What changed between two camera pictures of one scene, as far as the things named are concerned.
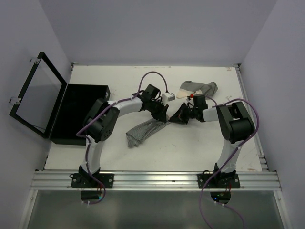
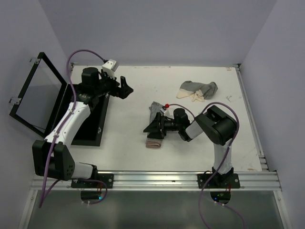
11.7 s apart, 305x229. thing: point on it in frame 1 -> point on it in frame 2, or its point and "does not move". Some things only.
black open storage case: x=55 y=109 does not move
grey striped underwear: x=135 y=136 -> x=154 y=109
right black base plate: x=218 y=181 does not move
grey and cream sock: x=189 y=88 does not move
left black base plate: x=86 y=181 does not move
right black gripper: x=179 y=116 -> x=157 y=130
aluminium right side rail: x=263 y=162 does not move
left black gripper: x=161 y=115 -> x=123 y=91
